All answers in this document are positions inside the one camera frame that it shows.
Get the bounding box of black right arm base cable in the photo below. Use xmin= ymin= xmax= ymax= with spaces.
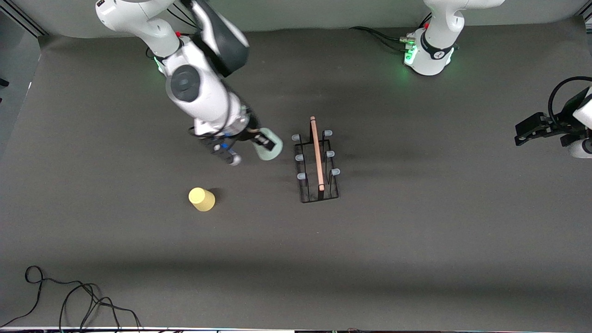
xmin=166 ymin=4 xmax=195 ymax=35

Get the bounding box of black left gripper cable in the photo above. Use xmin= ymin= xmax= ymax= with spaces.
xmin=548 ymin=76 xmax=592 ymax=126

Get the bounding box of thin black loose cable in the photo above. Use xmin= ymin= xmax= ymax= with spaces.
xmin=0 ymin=265 xmax=142 ymax=330

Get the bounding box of dark grey table mat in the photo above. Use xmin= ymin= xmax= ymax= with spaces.
xmin=0 ymin=18 xmax=592 ymax=330

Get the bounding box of pale green plastic cup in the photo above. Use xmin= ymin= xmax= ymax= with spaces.
xmin=252 ymin=127 xmax=284 ymax=162

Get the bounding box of black wire cup holder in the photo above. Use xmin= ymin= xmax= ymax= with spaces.
xmin=291 ymin=116 xmax=341 ymax=204

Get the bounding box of yellow plastic cup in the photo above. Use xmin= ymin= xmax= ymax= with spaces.
xmin=188 ymin=187 xmax=216 ymax=212

